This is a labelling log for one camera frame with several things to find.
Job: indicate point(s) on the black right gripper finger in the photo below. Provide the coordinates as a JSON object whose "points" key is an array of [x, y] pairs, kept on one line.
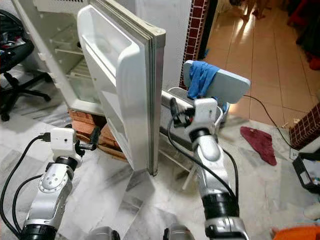
{"points": [[173, 109]]}

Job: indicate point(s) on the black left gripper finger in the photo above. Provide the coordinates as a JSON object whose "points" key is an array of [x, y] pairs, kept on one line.
{"points": [[93, 140]]}

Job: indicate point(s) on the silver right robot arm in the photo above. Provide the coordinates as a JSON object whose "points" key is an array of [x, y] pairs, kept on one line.
{"points": [[210, 150]]}

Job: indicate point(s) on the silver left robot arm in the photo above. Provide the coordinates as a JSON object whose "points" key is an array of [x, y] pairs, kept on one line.
{"points": [[52, 187]]}

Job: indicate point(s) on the brick and wood fridge base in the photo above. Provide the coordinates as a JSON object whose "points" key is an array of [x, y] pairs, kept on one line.
{"points": [[85, 120]]}

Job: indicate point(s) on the blue cloth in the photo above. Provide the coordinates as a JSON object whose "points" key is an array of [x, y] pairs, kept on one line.
{"points": [[200, 80]]}

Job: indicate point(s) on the white folding chair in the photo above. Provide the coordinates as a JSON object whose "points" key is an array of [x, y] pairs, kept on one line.
{"points": [[230, 82]]}

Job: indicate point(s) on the dark red rag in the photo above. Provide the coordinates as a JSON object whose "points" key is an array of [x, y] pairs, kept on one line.
{"points": [[260, 145]]}

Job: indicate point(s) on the robot left leg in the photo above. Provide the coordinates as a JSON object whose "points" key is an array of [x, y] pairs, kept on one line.
{"points": [[102, 234]]}

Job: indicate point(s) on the robot leg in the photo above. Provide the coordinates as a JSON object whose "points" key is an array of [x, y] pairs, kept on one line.
{"points": [[180, 233], [102, 234]]}

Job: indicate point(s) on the black office chair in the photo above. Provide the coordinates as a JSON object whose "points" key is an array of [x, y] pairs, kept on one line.
{"points": [[15, 55]]}

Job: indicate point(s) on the robot right leg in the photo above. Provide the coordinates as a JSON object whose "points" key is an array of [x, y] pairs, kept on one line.
{"points": [[180, 233]]}

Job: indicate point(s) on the standing person bare legs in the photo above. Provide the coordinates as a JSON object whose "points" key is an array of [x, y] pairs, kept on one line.
{"points": [[255, 7]]}

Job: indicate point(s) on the black box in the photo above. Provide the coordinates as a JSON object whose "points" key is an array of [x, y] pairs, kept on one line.
{"points": [[307, 172]]}

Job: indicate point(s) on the orange plastic object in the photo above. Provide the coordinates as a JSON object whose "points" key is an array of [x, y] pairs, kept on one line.
{"points": [[297, 234]]}

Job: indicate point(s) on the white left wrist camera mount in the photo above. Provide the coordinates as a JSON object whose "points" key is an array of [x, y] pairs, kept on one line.
{"points": [[62, 142]]}

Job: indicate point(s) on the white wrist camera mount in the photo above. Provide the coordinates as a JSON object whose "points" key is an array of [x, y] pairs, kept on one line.
{"points": [[62, 142], [205, 112]]}

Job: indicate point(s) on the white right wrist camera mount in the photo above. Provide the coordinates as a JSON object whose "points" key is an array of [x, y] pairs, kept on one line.
{"points": [[205, 112]]}

